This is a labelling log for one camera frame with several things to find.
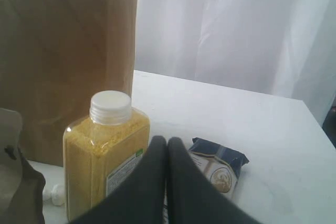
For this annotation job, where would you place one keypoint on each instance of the white backdrop curtain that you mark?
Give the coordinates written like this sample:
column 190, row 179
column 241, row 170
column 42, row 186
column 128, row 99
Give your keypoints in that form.
column 279, row 47

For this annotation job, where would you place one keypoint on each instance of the dark blue noodle packet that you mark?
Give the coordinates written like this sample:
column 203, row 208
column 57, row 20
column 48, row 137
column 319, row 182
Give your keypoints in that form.
column 220, row 165

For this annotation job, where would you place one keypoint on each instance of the small white plastic piece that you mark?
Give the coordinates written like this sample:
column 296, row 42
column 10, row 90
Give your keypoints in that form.
column 56, row 194

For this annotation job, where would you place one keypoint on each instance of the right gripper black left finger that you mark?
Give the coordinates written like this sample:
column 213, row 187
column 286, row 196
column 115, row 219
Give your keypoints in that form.
column 140, row 198

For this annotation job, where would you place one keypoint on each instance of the yellow millet plastic bottle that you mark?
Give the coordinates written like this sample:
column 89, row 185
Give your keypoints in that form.
column 101, row 150

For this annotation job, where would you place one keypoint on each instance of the brown paper shopping bag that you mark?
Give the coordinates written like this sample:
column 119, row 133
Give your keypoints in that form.
column 55, row 55

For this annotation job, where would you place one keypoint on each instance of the brown kraft stand-up pouch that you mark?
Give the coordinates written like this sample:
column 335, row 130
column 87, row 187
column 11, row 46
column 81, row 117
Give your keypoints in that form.
column 21, row 185

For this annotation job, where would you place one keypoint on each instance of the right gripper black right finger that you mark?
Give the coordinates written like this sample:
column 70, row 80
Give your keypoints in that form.
column 190, row 196

